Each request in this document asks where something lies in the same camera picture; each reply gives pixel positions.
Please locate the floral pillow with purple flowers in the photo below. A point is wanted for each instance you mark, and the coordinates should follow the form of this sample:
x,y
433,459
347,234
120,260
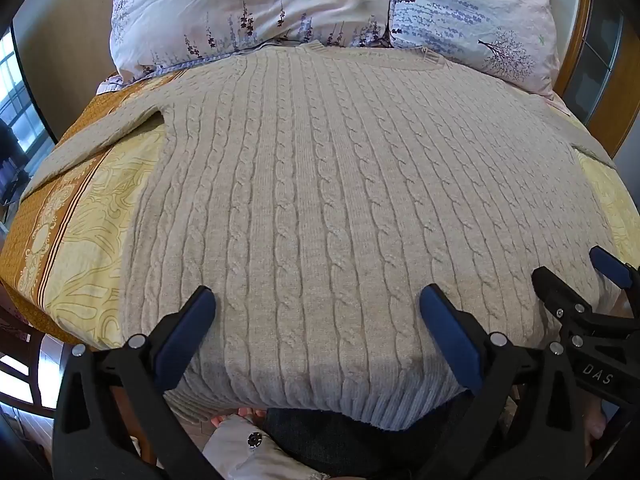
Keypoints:
x,y
225,0

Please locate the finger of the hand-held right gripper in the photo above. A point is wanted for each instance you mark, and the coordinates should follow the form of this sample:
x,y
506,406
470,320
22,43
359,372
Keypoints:
x,y
610,267
557,292

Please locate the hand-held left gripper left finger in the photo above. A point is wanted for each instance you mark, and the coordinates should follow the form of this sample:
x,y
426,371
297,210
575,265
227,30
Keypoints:
x,y
187,332

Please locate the person's white jacket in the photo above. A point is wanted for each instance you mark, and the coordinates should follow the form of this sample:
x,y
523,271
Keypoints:
x,y
235,455

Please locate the person's right hand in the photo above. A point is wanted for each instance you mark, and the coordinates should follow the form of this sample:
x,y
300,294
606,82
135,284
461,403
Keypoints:
x,y
596,430

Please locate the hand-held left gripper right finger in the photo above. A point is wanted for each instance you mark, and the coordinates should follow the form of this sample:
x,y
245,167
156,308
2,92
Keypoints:
x,y
450,337

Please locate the yellow patterned bedsheet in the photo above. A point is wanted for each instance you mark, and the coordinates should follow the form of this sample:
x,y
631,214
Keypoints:
x,y
85,220

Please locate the floral pillow with tree print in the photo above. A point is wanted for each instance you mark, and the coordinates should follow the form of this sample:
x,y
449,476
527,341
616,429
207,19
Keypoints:
x,y
475,10

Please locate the wooden chair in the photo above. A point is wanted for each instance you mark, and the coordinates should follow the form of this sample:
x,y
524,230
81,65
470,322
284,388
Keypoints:
x,y
25,355

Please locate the window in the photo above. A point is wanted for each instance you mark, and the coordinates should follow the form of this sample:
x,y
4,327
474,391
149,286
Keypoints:
x,y
20,100

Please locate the person's dark pants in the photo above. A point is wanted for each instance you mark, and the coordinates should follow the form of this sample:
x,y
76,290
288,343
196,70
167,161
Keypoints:
x,y
325,440

